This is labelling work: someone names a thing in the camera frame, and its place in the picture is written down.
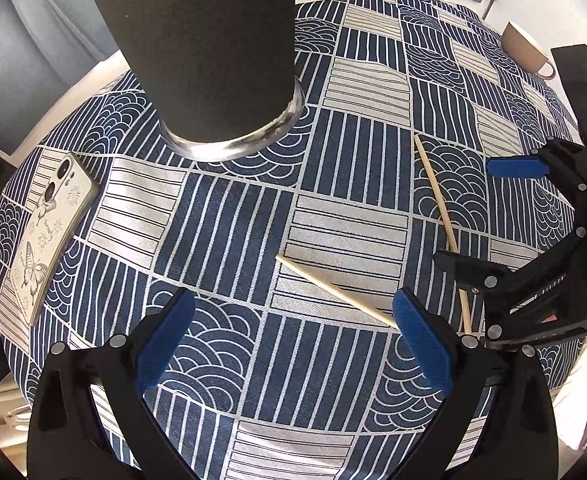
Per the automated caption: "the beige chopstick on table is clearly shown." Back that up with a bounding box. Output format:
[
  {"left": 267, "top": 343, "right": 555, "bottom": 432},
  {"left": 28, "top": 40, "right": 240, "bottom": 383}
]
[
  {"left": 413, "top": 134, "right": 473, "bottom": 335},
  {"left": 275, "top": 255, "right": 397, "bottom": 328}
]

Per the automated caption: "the beige ceramic mug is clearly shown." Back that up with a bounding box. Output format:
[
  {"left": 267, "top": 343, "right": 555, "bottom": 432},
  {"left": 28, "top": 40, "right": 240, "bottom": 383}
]
[{"left": 501, "top": 22, "right": 556, "bottom": 80}]

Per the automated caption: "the blue patterned tablecloth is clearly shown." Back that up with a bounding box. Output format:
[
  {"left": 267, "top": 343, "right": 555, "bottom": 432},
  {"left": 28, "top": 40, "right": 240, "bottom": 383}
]
[{"left": 0, "top": 0, "right": 578, "bottom": 479}]

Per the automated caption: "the phone with butterfly case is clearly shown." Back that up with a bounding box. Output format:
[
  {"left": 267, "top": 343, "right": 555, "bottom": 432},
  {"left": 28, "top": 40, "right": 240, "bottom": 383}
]
[{"left": 10, "top": 153, "right": 98, "bottom": 325}]

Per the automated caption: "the black utensil holder cup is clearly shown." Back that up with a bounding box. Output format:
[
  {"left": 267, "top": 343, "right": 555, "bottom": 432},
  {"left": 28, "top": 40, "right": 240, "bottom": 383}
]
[{"left": 95, "top": 0, "right": 304, "bottom": 162}]

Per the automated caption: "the grey fabric backdrop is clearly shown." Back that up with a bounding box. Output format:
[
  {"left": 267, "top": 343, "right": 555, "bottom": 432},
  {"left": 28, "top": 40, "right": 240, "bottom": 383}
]
[{"left": 0, "top": 0, "right": 118, "bottom": 155}]

